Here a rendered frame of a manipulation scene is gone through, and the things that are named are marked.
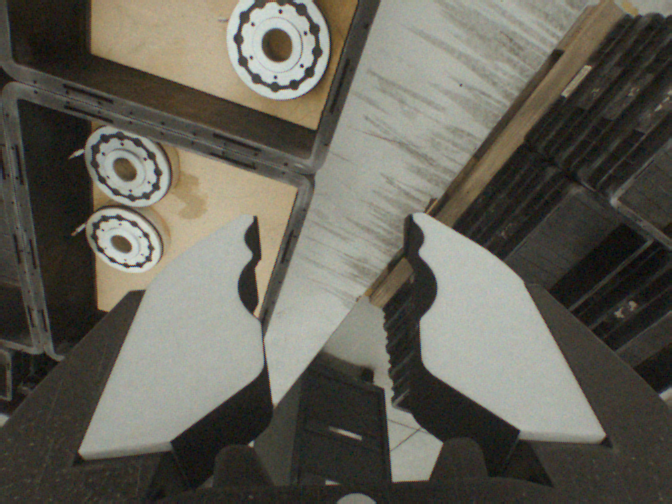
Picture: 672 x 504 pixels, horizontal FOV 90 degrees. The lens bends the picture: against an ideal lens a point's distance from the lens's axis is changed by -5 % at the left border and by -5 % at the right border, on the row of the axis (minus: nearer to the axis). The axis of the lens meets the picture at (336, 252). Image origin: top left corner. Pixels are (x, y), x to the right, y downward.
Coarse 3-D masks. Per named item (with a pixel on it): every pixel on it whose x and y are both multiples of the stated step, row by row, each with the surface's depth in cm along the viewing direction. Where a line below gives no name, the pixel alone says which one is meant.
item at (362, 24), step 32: (0, 0) 26; (0, 32) 28; (352, 32) 27; (0, 64) 29; (352, 64) 29; (96, 96) 32; (192, 128) 32; (320, 128) 31; (288, 160) 33; (320, 160) 33
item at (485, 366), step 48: (432, 240) 10; (432, 288) 9; (480, 288) 8; (432, 336) 7; (480, 336) 7; (528, 336) 7; (432, 384) 6; (480, 384) 6; (528, 384) 6; (576, 384) 6; (432, 432) 7; (480, 432) 6; (528, 432) 5; (576, 432) 5
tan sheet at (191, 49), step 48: (96, 0) 35; (144, 0) 35; (192, 0) 35; (336, 0) 34; (96, 48) 37; (144, 48) 37; (192, 48) 37; (288, 48) 37; (336, 48) 37; (240, 96) 39
